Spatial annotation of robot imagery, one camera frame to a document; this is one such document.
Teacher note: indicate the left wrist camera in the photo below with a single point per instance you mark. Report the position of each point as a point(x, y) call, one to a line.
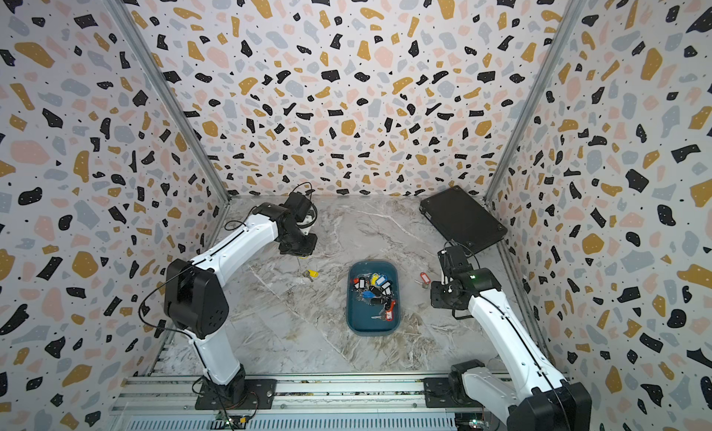
point(302, 208)

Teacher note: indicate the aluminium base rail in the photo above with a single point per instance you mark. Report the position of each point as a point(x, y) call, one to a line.
point(375, 401)

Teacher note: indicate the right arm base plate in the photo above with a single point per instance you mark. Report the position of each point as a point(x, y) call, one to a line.
point(439, 393)

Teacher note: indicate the yellow tag key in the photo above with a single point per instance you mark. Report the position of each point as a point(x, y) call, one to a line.
point(311, 274)

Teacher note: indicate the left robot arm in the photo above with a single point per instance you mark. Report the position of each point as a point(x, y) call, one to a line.
point(194, 293)

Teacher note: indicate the right aluminium corner post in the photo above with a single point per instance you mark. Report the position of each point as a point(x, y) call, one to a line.
point(571, 13)

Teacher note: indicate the red tag key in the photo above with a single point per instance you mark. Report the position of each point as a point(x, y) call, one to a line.
point(426, 281)

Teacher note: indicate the left aluminium corner post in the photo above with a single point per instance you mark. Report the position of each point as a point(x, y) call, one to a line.
point(125, 22)

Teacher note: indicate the aluminium corner post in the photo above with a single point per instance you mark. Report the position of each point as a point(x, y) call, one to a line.
point(125, 22)
point(571, 13)

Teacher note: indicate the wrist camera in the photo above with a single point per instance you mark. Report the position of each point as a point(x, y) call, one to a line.
point(302, 208)
point(454, 263)

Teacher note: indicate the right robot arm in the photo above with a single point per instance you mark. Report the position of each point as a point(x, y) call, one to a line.
point(538, 396)

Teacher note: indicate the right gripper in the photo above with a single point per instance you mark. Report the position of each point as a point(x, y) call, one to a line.
point(434, 296)

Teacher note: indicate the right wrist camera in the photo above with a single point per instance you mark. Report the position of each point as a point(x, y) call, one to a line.
point(454, 263)

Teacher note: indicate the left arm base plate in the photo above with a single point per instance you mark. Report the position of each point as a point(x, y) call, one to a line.
point(245, 394)

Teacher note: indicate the black laptop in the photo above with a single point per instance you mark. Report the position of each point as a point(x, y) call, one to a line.
point(461, 219)

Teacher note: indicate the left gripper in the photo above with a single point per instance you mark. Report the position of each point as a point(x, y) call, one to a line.
point(309, 250)

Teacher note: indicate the pile of keys in box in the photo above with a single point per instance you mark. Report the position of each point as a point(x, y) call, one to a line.
point(376, 289)

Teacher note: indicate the teal storage box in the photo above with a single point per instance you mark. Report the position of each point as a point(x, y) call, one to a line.
point(359, 316)

